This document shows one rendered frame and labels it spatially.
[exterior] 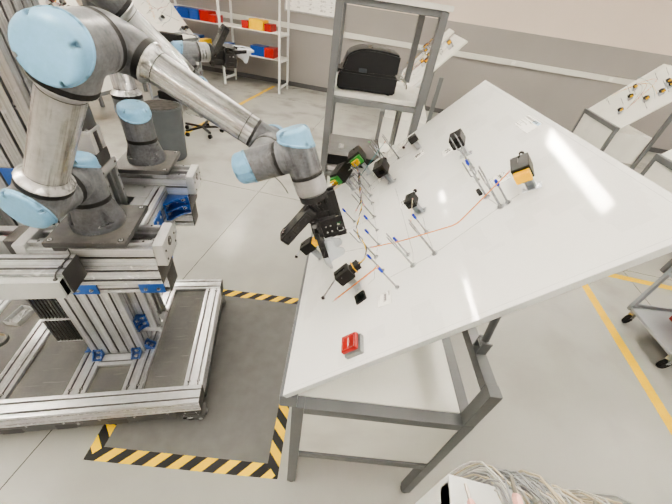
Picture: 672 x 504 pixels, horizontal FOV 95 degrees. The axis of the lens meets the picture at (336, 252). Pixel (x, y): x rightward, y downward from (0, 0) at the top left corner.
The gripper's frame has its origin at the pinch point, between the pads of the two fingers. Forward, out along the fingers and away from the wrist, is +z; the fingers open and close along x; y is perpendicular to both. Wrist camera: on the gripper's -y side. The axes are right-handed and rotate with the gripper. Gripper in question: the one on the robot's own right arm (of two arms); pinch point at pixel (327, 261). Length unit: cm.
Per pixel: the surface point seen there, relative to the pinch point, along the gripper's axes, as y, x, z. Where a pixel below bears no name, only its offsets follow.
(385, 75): 50, 101, -31
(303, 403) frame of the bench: -21.7, -9.2, 43.3
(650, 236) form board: 58, -30, -4
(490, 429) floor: 57, 19, 155
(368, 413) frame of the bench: -3, -14, 51
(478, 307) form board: 30.2, -22.7, 8.7
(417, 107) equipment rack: 61, 91, -14
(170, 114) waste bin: -138, 332, -41
